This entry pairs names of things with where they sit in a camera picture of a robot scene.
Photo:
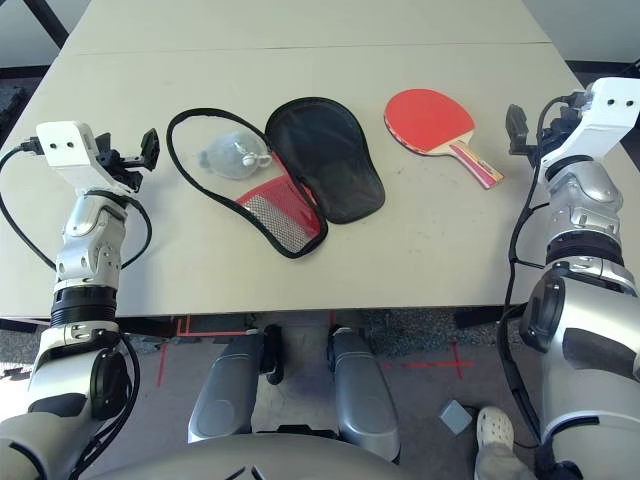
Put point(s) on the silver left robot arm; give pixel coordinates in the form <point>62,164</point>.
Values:
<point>85,250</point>

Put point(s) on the grey foot pedal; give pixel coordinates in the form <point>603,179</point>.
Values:
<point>456,417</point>

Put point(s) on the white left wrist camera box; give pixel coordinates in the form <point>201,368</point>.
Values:
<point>70,145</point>

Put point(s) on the red and black paddle case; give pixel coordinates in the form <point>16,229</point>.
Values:
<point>330,160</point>

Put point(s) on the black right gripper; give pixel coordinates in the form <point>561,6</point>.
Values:
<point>557,125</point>

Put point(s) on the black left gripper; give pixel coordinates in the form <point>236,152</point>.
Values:
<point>125,172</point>

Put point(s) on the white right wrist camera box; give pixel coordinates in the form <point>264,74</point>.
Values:
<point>607,112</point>

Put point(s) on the speckled grey foam mat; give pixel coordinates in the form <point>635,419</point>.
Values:
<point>425,332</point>

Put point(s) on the grey robot leg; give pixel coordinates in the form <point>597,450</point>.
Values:
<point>362,395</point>
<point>225,390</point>

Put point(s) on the grey robot right leg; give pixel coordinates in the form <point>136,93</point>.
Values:
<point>362,395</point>

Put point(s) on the grey robot left leg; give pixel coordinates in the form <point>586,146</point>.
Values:
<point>225,390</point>

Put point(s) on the white clog shoe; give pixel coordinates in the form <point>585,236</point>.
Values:
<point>495,430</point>

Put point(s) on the grey robot torso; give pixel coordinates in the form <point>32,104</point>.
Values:
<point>280,460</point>

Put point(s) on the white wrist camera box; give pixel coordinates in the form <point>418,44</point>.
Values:
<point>607,112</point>
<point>70,145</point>

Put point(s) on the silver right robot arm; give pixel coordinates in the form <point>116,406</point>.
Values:
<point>580,210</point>

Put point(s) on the red ping-pong paddle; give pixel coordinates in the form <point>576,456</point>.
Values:
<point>425,117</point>

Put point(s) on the grey trouser leg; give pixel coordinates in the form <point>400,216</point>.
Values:
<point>500,465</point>

